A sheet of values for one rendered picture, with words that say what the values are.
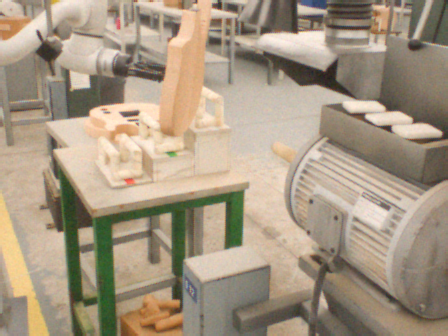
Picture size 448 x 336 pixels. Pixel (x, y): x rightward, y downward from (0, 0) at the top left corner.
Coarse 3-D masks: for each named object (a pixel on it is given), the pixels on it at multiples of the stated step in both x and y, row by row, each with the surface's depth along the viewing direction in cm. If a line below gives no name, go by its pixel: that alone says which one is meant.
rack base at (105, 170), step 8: (96, 160) 219; (120, 160) 219; (104, 168) 211; (120, 168) 212; (128, 168) 212; (104, 176) 205; (144, 176) 205; (112, 184) 198; (120, 184) 198; (128, 184) 199; (136, 184) 200
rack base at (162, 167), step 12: (144, 144) 213; (132, 156) 222; (144, 156) 208; (156, 156) 202; (168, 156) 202; (180, 156) 204; (192, 156) 206; (144, 168) 210; (156, 168) 201; (168, 168) 203; (180, 168) 205; (192, 168) 208; (156, 180) 203
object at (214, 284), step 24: (192, 264) 116; (216, 264) 116; (240, 264) 116; (264, 264) 117; (192, 288) 114; (216, 288) 112; (240, 288) 115; (264, 288) 118; (192, 312) 117; (216, 312) 114
